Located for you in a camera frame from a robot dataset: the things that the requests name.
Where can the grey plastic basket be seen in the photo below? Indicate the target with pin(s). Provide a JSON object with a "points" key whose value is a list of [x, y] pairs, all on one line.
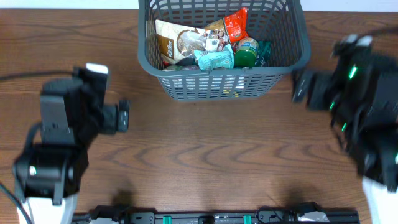
{"points": [[282, 23]]}

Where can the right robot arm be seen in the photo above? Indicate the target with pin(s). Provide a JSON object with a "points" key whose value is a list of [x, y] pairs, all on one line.
{"points": [[373, 147]]}

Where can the green Nescafe coffee bag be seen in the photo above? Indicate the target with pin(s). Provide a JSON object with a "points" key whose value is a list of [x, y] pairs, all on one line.
{"points": [[263, 54]]}

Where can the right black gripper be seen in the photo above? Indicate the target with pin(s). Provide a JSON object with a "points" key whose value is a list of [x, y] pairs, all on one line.
{"points": [[319, 88]]}

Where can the green lid jar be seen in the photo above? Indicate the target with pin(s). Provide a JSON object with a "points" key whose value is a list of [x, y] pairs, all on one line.
{"points": [[246, 52]]}

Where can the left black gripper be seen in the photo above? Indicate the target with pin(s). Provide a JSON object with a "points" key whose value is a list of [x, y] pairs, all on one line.
{"points": [[119, 119]]}

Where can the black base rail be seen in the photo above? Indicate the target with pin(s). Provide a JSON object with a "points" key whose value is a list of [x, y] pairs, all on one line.
{"points": [[308, 212]]}

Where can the Kleenex tissue multipack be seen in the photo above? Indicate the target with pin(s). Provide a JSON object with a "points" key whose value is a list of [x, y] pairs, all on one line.
{"points": [[220, 83]]}

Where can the orange biscuit pack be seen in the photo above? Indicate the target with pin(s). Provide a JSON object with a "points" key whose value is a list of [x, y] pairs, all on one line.
{"points": [[231, 28]]}

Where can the teal white sachet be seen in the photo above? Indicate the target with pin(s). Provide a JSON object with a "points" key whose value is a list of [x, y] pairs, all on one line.
{"points": [[207, 60]]}

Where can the cream brown paper bag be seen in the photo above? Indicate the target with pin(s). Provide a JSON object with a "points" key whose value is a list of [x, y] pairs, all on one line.
{"points": [[177, 43]]}

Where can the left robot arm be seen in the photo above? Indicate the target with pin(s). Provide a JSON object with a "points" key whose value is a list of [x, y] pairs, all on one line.
{"points": [[55, 155]]}

